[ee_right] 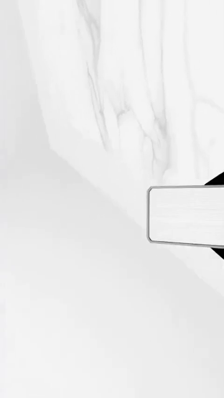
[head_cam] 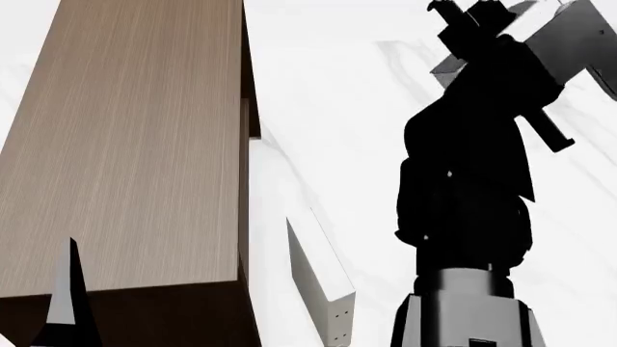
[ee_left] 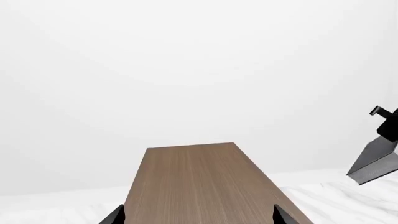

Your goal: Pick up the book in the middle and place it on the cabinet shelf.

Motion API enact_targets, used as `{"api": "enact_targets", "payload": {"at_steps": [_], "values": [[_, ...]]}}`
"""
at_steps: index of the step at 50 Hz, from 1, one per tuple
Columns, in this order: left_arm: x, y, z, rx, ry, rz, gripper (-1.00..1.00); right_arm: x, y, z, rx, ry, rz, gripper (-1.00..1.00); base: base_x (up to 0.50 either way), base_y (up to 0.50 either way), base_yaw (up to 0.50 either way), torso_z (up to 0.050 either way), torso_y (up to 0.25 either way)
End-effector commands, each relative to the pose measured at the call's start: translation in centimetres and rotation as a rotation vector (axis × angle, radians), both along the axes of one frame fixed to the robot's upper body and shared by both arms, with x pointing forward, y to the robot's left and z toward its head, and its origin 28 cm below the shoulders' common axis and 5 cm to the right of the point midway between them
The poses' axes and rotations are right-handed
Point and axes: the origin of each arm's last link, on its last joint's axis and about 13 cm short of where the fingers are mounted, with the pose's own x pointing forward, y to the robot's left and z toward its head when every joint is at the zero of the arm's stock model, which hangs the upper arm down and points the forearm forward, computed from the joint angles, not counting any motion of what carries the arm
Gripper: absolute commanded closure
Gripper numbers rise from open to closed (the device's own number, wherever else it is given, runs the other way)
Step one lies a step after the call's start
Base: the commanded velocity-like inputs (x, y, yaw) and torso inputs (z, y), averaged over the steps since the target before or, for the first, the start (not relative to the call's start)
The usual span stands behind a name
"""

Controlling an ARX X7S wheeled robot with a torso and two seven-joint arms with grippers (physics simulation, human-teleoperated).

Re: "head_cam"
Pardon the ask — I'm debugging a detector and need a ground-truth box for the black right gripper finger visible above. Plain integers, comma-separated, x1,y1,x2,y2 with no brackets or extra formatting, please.
425,0,468,29
464,0,517,27

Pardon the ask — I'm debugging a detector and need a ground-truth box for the white rectangular box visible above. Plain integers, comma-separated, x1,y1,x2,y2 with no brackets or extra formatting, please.
285,207,357,345

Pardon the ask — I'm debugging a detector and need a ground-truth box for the brown wooden cabinet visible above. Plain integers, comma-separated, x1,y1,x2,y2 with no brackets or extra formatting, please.
0,0,264,347

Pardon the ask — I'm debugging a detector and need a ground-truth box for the grey metal box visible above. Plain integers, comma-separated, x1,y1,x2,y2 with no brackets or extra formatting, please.
429,0,617,101

